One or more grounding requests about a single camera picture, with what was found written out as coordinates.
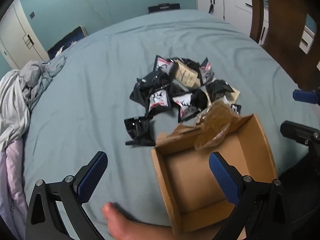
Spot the rumpled grey duvet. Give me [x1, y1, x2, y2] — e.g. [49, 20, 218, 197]
[0, 55, 68, 153]

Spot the person's bare foot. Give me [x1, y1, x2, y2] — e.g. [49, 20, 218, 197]
[101, 202, 175, 240]

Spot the wooden chair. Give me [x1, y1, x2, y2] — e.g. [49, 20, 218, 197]
[249, 0, 320, 93]

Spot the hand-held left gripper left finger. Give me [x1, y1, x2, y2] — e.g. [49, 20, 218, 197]
[25, 151, 109, 240]

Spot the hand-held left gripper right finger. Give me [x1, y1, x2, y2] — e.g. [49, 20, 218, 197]
[209, 151, 300, 240]

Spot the dark blue framed picture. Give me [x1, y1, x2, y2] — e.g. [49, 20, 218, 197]
[47, 26, 88, 60]

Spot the lilac quilt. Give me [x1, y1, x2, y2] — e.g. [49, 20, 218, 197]
[0, 140, 29, 240]

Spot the white door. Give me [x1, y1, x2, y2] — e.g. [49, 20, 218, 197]
[0, 0, 50, 70]

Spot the cardboard box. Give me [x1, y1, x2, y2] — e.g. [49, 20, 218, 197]
[150, 114, 279, 235]

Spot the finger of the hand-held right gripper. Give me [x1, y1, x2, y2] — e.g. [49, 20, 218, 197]
[292, 87, 320, 105]
[280, 120, 320, 141]

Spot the white cabinet with black handles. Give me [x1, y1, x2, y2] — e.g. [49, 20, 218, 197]
[195, 0, 314, 54]

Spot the bed with teal sheet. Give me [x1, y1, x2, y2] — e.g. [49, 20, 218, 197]
[22, 9, 320, 237]

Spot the pile of snack packets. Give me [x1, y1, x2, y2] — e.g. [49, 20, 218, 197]
[124, 55, 242, 147]

